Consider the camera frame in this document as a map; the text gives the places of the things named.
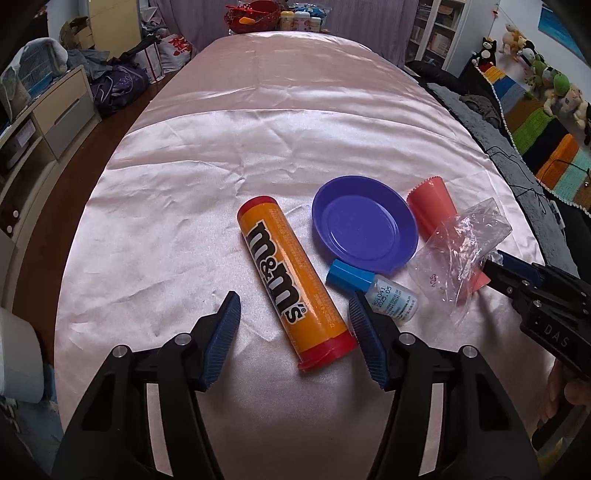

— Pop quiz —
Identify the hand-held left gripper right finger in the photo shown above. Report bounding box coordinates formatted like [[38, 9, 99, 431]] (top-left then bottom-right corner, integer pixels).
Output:
[[347, 290, 541, 480]]

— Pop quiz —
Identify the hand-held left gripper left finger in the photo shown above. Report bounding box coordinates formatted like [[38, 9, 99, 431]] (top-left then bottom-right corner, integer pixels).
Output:
[[53, 291, 243, 480]]

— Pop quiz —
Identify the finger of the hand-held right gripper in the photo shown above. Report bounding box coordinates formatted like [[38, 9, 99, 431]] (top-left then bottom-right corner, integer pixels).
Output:
[[482, 260, 523, 302], [497, 249, 540, 283]]

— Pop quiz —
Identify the clear plastic bag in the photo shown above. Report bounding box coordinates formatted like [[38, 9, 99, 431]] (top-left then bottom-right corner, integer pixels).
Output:
[[409, 198, 513, 329]]

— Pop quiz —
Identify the person's right hand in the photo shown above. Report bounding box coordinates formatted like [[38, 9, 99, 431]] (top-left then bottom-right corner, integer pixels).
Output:
[[537, 361, 591, 428]]

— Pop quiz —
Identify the small bottle with blue cap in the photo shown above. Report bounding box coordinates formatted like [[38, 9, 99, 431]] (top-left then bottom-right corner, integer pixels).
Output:
[[325, 259, 419, 324]]

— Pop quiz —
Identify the orange candy tube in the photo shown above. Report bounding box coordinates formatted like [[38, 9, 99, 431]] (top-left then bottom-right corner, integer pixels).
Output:
[[238, 196, 359, 374]]

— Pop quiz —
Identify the coral plastic cup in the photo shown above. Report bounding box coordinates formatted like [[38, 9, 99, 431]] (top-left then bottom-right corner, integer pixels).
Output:
[[406, 176, 493, 294]]

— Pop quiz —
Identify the grey fluffy blanket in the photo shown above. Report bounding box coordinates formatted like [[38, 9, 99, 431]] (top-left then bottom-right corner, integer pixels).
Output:
[[427, 83, 570, 269]]

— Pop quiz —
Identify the purple plastic plate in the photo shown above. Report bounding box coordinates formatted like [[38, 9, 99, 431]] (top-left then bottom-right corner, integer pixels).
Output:
[[311, 175, 420, 273]]

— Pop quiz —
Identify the striped crochet blanket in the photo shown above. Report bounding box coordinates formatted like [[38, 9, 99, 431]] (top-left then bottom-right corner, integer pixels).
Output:
[[480, 65, 591, 219]]

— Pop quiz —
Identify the dark crumpled cloth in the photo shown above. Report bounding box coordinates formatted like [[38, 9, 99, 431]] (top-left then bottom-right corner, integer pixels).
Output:
[[459, 93, 502, 128]]

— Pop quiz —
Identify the cream bear plush toy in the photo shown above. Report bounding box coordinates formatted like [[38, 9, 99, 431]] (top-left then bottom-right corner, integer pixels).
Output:
[[558, 85, 591, 128]]

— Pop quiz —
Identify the green frog plush toy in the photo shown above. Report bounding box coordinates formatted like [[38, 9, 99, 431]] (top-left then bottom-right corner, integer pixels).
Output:
[[551, 74, 574, 110], [526, 53, 551, 100]]

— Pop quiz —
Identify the black cat plush toy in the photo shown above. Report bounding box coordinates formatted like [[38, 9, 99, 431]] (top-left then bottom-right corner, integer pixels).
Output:
[[471, 37, 498, 71]]

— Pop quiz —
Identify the beige dog plush toy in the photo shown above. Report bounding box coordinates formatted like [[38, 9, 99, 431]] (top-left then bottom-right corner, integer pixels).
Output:
[[501, 23, 527, 59]]

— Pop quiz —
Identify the white glass-door bookcase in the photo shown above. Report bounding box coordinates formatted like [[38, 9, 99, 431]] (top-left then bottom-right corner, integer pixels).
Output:
[[406, 0, 472, 77]]

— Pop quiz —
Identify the purple bag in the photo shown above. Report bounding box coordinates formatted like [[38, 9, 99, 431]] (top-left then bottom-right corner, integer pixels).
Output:
[[90, 65, 151, 119]]

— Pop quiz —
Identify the beige tv cabinet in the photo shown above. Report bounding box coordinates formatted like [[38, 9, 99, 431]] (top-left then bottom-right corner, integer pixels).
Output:
[[0, 65, 103, 260]]

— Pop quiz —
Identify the white woven shopping bag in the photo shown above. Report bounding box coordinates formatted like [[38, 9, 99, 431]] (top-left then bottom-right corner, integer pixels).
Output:
[[134, 34, 165, 84]]

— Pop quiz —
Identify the white bag with red print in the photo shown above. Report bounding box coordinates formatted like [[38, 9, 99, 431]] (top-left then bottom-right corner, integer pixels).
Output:
[[159, 34, 193, 73]]

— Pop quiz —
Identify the purple curtain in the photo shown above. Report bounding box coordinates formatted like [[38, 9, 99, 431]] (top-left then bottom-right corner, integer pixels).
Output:
[[157, 0, 419, 62]]

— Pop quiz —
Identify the red basket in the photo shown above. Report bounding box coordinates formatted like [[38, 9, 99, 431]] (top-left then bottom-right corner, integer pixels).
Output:
[[225, 0, 281, 34]]

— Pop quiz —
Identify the blue pet cage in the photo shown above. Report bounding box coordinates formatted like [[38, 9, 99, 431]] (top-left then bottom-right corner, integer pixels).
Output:
[[0, 38, 68, 99]]

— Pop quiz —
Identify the cardboard box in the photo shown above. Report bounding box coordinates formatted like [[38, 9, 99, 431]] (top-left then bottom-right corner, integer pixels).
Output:
[[59, 17, 96, 49]]

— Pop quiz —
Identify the black cable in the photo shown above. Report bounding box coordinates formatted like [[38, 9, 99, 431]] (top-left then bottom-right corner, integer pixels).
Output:
[[489, 145, 591, 214]]

